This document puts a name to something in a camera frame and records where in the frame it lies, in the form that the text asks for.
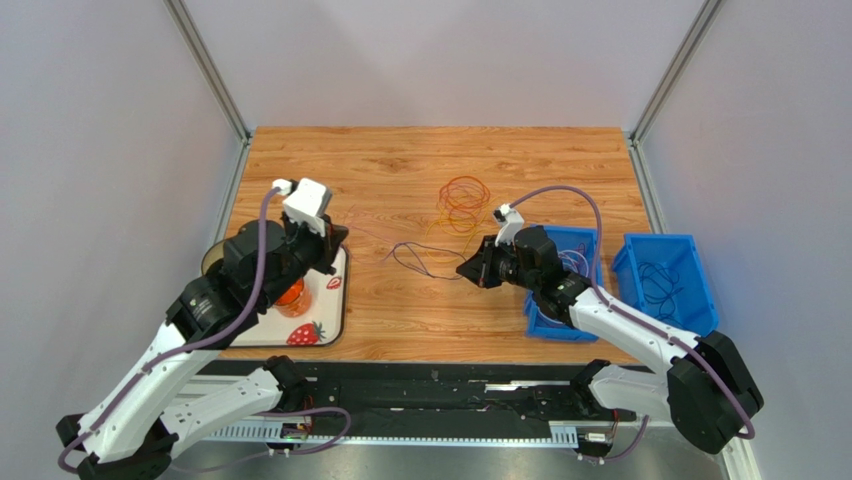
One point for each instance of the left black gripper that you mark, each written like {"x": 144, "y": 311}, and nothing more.
{"x": 329, "y": 245}

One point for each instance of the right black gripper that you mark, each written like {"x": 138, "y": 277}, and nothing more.
{"x": 492, "y": 262}

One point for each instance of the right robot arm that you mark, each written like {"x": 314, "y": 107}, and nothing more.
{"x": 700, "y": 383}

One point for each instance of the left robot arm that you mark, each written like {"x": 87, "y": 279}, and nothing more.
{"x": 139, "y": 429}

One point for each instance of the orange plastic cup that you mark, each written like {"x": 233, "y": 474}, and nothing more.
{"x": 296, "y": 301}

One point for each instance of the left blue plastic bin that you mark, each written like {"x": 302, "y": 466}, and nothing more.
{"x": 576, "y": 247}

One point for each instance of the blue plastic bin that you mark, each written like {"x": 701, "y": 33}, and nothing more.
{"x": 576, "y": 247}
{"x": 662, "y": 275}

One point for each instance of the strawberry print tray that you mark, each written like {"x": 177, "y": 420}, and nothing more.
{"x": 320, "y": 323}

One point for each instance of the right blue plastic bin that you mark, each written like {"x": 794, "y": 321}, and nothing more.
{"x": 662, "y": 275}

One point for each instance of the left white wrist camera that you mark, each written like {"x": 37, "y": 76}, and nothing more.
{"x": 305, "y": 203}

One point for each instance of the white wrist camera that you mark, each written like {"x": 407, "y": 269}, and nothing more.
{"x": 305, "y": 203}
{"x": 510, "y": 222}

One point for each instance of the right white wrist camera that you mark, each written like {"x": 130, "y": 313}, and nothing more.
{"x": 510, "y": 222}

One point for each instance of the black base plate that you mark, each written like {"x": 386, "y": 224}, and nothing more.
{"x": 451, "y": 401}

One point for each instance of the aluminium frame rail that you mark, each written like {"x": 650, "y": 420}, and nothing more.
{"x": 295, "y": 428}

